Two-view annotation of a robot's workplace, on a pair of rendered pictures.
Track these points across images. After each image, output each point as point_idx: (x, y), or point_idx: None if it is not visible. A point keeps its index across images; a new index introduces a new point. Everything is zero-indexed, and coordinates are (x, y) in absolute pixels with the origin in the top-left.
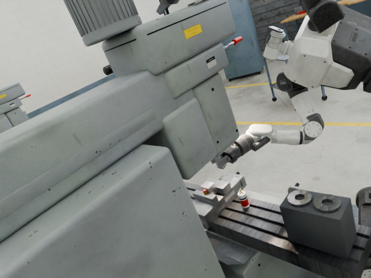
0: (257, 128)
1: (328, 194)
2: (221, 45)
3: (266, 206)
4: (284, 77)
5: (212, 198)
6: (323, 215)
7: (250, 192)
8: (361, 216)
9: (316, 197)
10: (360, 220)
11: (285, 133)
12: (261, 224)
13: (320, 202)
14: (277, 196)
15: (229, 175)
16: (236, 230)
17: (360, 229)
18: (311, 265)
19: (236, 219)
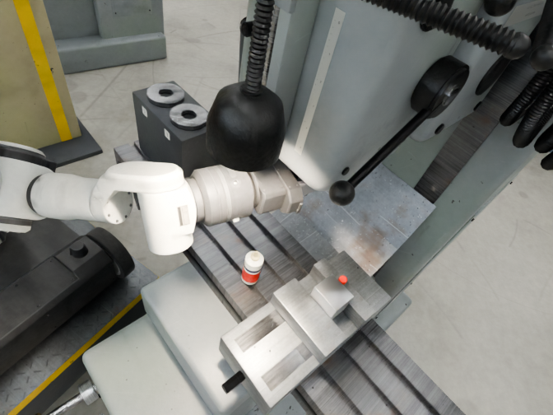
0: (155, 167)
1: (152, 98)
2: None
3: (211, 252)
4: None
5: (322, 259)
6: (184, 90)
7: (209, 376)
8: (28, 315)
9: (169, 103)
10: (41, 308)
11: (84, 178)
12: (239, 221)
13: (172, 96)
14: (134, 408)
15: (259, 366)
16: (286, 230)
17: (126, 152)
18: None
19: (279, 254)
